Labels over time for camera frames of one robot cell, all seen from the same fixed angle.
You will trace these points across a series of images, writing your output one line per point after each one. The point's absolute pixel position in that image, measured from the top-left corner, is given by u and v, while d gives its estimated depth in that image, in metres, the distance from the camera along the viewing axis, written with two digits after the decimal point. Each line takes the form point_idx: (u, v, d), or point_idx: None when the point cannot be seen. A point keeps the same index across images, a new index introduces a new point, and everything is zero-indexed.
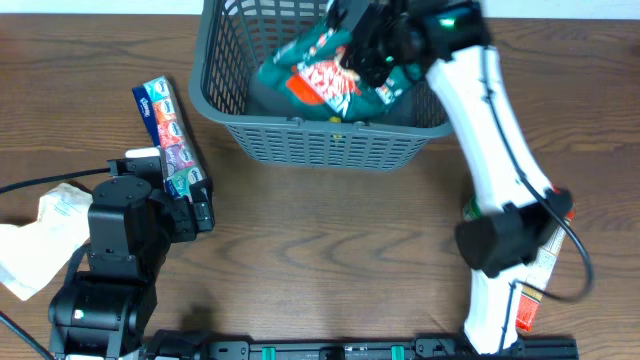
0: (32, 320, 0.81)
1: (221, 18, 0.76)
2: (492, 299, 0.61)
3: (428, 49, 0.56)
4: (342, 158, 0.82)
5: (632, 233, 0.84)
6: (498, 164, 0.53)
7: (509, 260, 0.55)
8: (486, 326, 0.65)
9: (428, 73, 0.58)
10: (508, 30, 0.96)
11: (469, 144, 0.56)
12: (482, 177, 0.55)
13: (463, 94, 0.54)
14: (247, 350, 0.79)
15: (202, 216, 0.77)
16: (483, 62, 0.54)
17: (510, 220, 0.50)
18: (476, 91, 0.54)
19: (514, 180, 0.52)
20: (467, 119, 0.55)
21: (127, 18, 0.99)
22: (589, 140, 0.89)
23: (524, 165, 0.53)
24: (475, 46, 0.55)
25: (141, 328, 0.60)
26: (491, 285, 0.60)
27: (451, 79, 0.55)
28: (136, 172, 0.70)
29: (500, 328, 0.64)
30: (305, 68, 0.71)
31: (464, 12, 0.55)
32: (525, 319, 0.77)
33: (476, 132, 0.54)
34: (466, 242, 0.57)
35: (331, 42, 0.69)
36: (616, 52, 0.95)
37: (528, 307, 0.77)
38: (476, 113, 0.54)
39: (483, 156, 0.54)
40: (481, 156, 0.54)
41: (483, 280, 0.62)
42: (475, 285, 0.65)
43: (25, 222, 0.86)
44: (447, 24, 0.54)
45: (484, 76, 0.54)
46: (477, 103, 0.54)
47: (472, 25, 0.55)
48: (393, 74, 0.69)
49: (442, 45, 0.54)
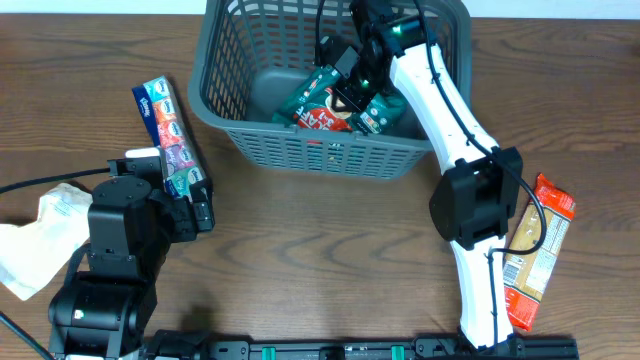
0: (31, 320, 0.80)
1: (224, 20, 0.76)
2: (476, 281, 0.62)
3: (385, 56, 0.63)
4: (340, 165, 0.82)
5: (632, 233, 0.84)
6: (449, 132, 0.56)
7: (479, 227, 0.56)
8: (477, 315, 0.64)
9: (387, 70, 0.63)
10: (507, 31, 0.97)
11: (425, 123, 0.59)
12: (438, 143, 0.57)
13: (413, 79, 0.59)
14: (247, 350, 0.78)
15: (202, 216, 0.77)
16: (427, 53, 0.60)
17: (468, 176, 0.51)
18: (425, 77, 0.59)
19: (463, 143, 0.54)
20: (420, 101, 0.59)
21: (128, 18, 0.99)
22: (589, 140, 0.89)
23: (474, 130, 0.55)
24: (421, 42, 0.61)
25: (141, 328, 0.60)
26: (472, 262, 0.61)
27: (405, 67, 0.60)
28: (136, 173, 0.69)
29: (489, 312, 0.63)
30: (303, 113, 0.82)
31: (416, 25, 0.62)
32: (525, 319, 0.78)
33: (428, 110, 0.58)
34: (436, 215, 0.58)
35: (320, 83, 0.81)
36: (615, 53, 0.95)
37: (528, 307, 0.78)
38: (426, 93, 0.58)
39: (436, 128, 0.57)
40: (435, 129, 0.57)
41: (463, 259, 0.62)
42: (460, 270, 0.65)
43: (24, 221, 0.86)
44: (397, 31, 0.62)
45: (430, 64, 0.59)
46: (425, 86, 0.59)
47: (421, 32, 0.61)
48: (375, 106, 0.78)
49: (394, 47, 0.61)
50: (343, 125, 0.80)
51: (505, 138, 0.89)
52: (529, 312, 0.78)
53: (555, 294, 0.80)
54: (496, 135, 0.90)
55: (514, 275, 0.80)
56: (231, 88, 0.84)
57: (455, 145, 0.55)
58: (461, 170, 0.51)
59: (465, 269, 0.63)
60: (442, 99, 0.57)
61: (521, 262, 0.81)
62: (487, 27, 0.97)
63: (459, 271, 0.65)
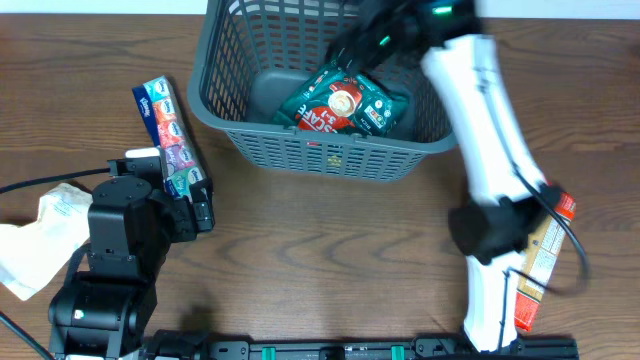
0: (31, 320, 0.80)
1: (224, 21, 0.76)
2: (488, 291, 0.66)
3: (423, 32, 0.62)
4: (340, 166, 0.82)
5: (632, 233, 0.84)
6: (492, 155, 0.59)
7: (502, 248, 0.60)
8: (485, 323, 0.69)
9: (427, 59, 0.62)
10: (508, 31, 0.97)
11: (465, 136, 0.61)
12: (478, 169, 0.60)
13: (458, 85, 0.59)
14: (247, 350, 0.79)
15: (202, 216, 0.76)
16: (475, 53, 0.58)
17: (504, 212, 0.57)
18: (470, 80, 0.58)
19: (509, 173, 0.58)
20: (462, 110, 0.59)
21: (127, 18, 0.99)
22: (589, 140, 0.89)
23: (518, 159, 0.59)
24: (469, 35, 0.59)
25: (141, 328, 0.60)
26: (486, 274, 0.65)
27: (449, 69, 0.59)
28: (136, 173, 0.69)
29: (497, 322, 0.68)
30: (305, 111, 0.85)
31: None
32: (525, 319, 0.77)
33: (472, 125, 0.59)
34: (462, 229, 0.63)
35: (327, 79, 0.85)
36: (615, 53, 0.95)
37: (528, 307, 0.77)
38: (470, 101, 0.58)
39: (479, 148, 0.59)
40: (477, 147, 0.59)
41: (478, 269, 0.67)
42: (472, 277, 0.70)
43: (24, 222, 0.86)
44: (441, 11, 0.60)
45: (477, 65, 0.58)
46: (471, 94, 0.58)
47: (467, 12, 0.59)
48: (380, 100, 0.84)
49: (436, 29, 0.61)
50: (344, 123, 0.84)
51: None
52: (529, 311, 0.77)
53: (555, 294, 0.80)
54: None
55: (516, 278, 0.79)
56: (232, 89, 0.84)
57: (499, 173, 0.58)
58: (500, 207, 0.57)
59: (479, 279, 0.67)
60: (488, 115, 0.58)
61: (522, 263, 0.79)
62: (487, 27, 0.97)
63: (472, 278, 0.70)
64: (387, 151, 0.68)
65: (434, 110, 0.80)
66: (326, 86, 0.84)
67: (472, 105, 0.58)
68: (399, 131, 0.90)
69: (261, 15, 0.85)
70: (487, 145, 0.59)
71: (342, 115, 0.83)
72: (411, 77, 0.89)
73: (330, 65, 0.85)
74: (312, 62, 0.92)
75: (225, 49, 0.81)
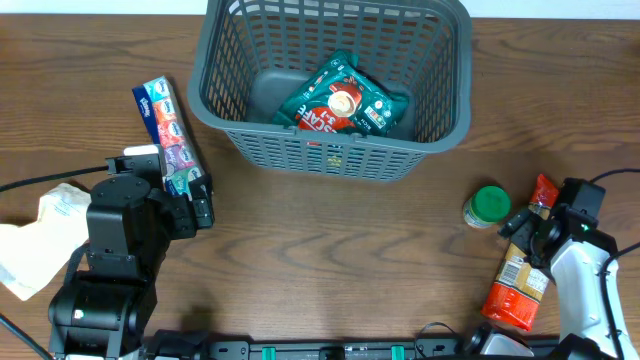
0: (32, 320, 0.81)
1: (224, 22, 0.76)
2: None
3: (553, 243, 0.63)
4: (340, 166, 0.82)
5: (631, 232, 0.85)
6: (597, 325, 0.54)
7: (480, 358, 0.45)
8: None
9: (556, 262, 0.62)
10: (508, 31, 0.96)
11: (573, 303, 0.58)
12: (577, 326, 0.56)
13: (580, 261, 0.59)
14: (247, 350, 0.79)
15: (202, 213, 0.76)
16: (591, 248, 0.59)
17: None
18: (592, 264, 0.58)
19: (606, 342, 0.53)
20: (576, 283, 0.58)
21: (127, 18, 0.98)
22: (589, 140, 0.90)
23: (603, 330, 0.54)
24: (569, 240, 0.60)
25: (141, 328, 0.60)
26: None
27: (574, 251, 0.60)
28: (135, 171, 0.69)
29: None
30: (305, 112, 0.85)
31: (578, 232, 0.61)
32: (525, 319, 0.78)
33: (585, 297, 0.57)
34: None
35: (327, 80, 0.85)
36: (616, 52, 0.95)
37: (528, 307, 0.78)
38: (573, 290, 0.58)
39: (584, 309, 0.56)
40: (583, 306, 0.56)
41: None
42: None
43: (24, 222, 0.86)
44: (586, 227, 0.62)
45: (601, 257, 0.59)
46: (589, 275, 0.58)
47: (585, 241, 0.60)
48: (382, 101, 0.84)
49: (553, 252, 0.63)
50: (343, 124, 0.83)
51: (503, 138, 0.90)
52: (530, 312, 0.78)
53: (553, 294, 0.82)
54: (496, 136, 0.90)
55: (514, 275, 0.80)
56: (232, 89, 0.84)
57: (593, 335, 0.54)
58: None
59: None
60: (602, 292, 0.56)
61: (521, 262, 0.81)
62: (488, 28, 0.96)
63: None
64: (387, 150, 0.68)
65: (434, 110, 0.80)
66: (327, 86, 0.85)
67: (568, 305, 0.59)
68: (400, 130, 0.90)
69: (261, 15, 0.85)
70: (573, 327, 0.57)
71: (342, 115, 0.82)
72: (411, 77, 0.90)
73: (331, 65, 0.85)
74: (312, 62, 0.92)
75: (225, 50, 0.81)
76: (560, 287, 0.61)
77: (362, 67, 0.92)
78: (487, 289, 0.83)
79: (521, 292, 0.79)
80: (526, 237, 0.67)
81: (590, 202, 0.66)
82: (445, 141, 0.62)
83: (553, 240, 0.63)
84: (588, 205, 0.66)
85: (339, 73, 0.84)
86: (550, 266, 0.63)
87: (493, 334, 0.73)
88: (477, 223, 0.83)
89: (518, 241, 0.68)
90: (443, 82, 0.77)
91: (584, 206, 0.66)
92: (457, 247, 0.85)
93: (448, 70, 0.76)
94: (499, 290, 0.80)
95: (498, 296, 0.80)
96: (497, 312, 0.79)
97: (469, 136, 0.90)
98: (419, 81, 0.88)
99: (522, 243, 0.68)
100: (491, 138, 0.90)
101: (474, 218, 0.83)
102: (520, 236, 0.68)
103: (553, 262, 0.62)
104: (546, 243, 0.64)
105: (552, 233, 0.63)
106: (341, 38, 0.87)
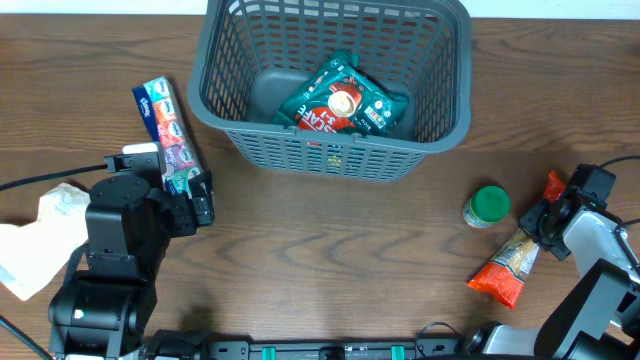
0: (32, 320, 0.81)
1: (224, 22, 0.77)
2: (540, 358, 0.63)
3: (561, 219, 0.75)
4: (340, 166, 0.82)
5: (632, 233, 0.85)
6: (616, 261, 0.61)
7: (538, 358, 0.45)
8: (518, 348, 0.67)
9: (568, 226, 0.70)
10: (508, 31, 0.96)
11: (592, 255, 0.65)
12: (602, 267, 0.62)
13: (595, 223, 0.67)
14: (247, 350, 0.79)
15: (202, 210, 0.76)
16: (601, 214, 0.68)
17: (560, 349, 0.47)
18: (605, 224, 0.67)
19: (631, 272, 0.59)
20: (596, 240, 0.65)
21: (127, 18, 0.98)
22: (589, 140, 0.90)
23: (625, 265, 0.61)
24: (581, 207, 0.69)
25: (141, 328, 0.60)
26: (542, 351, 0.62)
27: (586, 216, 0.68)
28: (134, 169, 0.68)
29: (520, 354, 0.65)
30: (305, 112, 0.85)
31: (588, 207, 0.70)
32: (510, 298, 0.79)
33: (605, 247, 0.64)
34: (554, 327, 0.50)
35: (327, 79, 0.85)
36: (616, 52, 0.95)
37: (514, 287, 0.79)
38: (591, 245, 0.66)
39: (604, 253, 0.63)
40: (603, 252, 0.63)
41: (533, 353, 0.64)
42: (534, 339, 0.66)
43: (25, 222, 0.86)
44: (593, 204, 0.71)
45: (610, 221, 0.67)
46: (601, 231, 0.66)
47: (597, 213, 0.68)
48: (383, 101, 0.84)
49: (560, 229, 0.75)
50: (343, 124, 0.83)
51: (503, 138, 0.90)
52: (517, 292, 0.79)
53: (552, 294, 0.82)
54: (496, 136, 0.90)
55: (509, 255, 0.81)
56: (232, 89, 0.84)
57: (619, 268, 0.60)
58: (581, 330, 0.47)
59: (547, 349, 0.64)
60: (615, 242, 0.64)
61: (518, 248, 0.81)
62: (488, 27, 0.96)
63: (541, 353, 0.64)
64: (387, 150, 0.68)
65: (434, 110, 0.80)
66: (326, 86, 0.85)
67: (585, 259, 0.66)
68: (400, 130, 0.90)
69: (261, 15, 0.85)
70: None
71: (342, 115, 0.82)
72: (411, 77, 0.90)
73: (331, 65, 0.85)
74: (312, 62, 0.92)
75: (225, 49, 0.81)
76: (577, 249, 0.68)
77: (362, 67, 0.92)
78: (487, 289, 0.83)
79: (511, 272, 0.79)
80: (534, 220, 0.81)
81: (599, 187, 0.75)
82: (445, 142, 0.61)
83: (563, 216, 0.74)
84: (597, 188, 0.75)
85: (339, 73, 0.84)
86: (565, 235, 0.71)
87: (498, 327, 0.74)
88: (477, 223, 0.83)
89: (527, 223, 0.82)
90: (443, 82, 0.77)
91: (594, 190, 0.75)
92: (457, 247, 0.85)
93: (448, 70, 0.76)
94: (491, 268, 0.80)
95: (489, 273, 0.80)
96: (484, 286, 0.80)
97: (470, 136, 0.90)
98: (419, 81, 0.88)
99: (531, 225, 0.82)
100: (491, 138, 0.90)
101: (474, 218, 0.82)
102: (528, 219, 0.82)
103: (569, 230, 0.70)
104: (557, 220, 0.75)
105: (563, 209, 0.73)
106: (341, 38, 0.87)
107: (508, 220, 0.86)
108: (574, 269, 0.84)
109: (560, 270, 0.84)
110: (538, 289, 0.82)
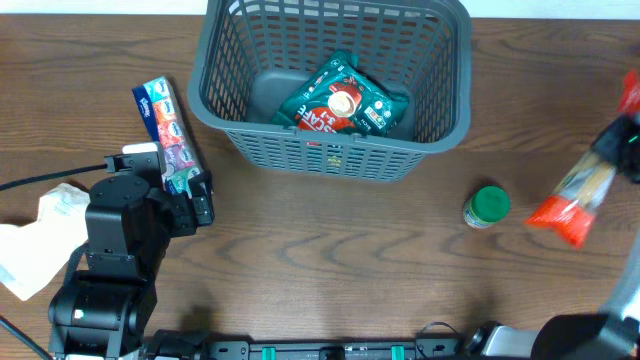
0: (33, 320, 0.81)
1: (224, 22, 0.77)
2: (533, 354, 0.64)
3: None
4: (340, 166, 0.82)
5: (631, 233, 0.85)
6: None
7: None
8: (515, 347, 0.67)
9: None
10: (508, 31, 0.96)
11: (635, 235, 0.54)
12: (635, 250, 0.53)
13: None
14: (247, 350, 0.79)
15: (202, 210, 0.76)
16: None
17: None
18: None
19: None
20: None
21: (127, 18, 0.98)
22: (589, 140, 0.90)
23: None
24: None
25: (141, 328, 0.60)
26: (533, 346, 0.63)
27: None
28: (134, 169, 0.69)
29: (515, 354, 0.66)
30: (305, 112, 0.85)
31: None
32: (577, 235, 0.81)
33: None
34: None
35: (327, 80, 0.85)
36: (616, 52, 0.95)
37: (582, 222, 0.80)
38: None
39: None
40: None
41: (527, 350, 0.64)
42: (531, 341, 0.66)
43: (24, 222, 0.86)
44: None
45: None
46: None
47: None
48: (383, 101, 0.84)
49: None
50: (343, 125, 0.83)
51: (503, 138, 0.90)
52: (583, 228, 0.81)
53: (552, 295, 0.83)
54: (496, 136, 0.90)
55: (578, 186, 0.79)
56: (232, 89, 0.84)
57: None
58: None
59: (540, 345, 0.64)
60: None
61: (588, 174, 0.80)
62: (488, 28, 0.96)
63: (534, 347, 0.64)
64: (387, 150, 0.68)
65: (434, 110, 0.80)
66: (326, 86, 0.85)
67: None
68: (399, 130, 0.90)
69: (261, 15, 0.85)
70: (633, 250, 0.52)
71: (342, 115, 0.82)
72: (411, 77, 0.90)
73: (330, 65, 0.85)
74: (312, 62, 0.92)
75: (225, 49, 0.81)
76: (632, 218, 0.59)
77: (362, 68, 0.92)
78: (487, 289, 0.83)
79: (582, 206, 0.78)
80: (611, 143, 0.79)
81: None
82: (445, 142, 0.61)
83: None
84: None
85: (339, 73, 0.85)
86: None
87: (498, 327, 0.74)
88: (477, 223, 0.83)
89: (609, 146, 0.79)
90: (443, 82, 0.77)
91: None
92: (457, 247, 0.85)
93: (447, 71, 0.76)
94: (556, 203, 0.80)
95: (553, 209, 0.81)
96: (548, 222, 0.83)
97: (470, 136, 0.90)
98: (419, 81, 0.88)
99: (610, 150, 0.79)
100: (491, 138, 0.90)
101: (474, 218, 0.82)
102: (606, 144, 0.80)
103: None
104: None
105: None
106: (341, 38, 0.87)
107: (508, 220, 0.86)
108: (575, 269, 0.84)
109: (560, 270, 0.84)
110: (538, 289, 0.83)
